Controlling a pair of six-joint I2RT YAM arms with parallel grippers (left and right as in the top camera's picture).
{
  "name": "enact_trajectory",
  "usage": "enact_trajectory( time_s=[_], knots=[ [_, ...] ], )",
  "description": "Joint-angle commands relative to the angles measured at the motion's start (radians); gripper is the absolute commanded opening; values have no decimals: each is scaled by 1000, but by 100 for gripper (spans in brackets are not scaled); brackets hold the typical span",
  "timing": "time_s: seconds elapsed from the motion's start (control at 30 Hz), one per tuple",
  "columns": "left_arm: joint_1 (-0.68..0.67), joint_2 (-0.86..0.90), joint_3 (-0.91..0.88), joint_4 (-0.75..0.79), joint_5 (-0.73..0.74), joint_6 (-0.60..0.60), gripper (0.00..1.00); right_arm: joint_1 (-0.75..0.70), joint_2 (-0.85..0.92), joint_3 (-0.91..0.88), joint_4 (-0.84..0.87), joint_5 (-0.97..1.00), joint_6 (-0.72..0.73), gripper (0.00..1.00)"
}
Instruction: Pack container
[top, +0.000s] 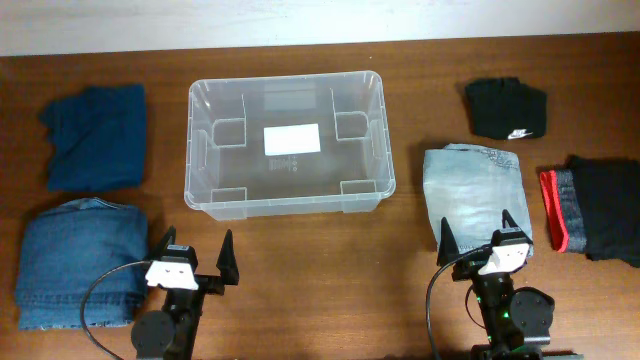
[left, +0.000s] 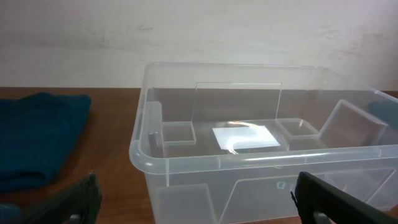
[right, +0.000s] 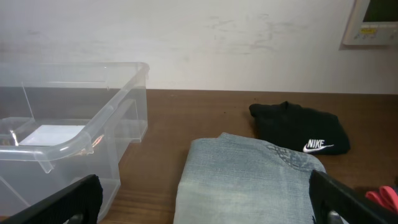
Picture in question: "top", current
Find black Nike folded garment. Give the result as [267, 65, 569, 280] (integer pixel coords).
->
[464, 77, 547, 140]

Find black shorts red grey waistband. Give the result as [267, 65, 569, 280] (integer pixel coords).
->
[539, 156, 639, 268]

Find clear plastic storage container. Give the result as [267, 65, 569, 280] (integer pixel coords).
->
[184, 70, 396, 221]

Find dark teal shirt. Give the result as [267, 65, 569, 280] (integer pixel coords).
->
[39, 84, 147, 192]

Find light grey folded jeans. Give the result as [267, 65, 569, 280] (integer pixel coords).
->
[423, 144, 533, 253]

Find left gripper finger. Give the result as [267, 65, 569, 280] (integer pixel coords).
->
[145, 226, 176, 261]
[216, 229, 240, 286]

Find blue denim jeans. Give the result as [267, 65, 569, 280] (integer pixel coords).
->
[15, 198, 148, 330]

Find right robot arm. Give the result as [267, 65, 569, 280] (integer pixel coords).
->
[425, 210, 584, 360]

